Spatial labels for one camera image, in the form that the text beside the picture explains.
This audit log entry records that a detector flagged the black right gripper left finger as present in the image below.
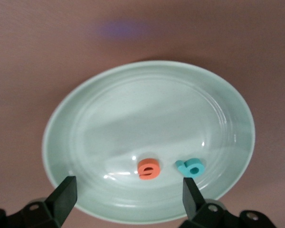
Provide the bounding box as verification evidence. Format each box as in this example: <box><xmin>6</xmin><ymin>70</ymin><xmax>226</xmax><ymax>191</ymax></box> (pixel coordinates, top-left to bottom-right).
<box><xmin>0</xmin><ymin>176</ymin><xmax>77</xmax><ymax>228</ymax></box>

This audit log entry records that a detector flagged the orange foam number six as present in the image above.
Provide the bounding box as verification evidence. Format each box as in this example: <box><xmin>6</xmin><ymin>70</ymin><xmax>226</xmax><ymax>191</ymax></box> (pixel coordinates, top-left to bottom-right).
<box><xmin>137</xmin><ymin>158</ymin><xmax>162</xmax><ymax>180</ymax></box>

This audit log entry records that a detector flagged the teal foam number nine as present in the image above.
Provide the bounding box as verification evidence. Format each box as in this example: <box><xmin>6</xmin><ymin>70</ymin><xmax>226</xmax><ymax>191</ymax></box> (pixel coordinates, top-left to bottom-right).
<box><xmin>175</xmin><ymin>157</ymin><xmax>206</xmax><ymax>179</ymax></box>

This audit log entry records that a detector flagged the light green plate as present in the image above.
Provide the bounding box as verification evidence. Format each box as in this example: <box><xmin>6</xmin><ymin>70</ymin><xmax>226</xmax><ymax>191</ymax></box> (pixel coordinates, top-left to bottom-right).
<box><xmin>42</xmin><ymin>60</ymin><xmax>256</xmax><ymax>225</ymax></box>

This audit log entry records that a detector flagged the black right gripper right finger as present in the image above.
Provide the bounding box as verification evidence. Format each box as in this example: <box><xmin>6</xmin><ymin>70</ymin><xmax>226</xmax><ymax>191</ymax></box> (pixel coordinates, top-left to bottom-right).
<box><xmin>178</xmin><ymin>178</ymin><xmax>275</xmax><ymax>228</ymax></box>

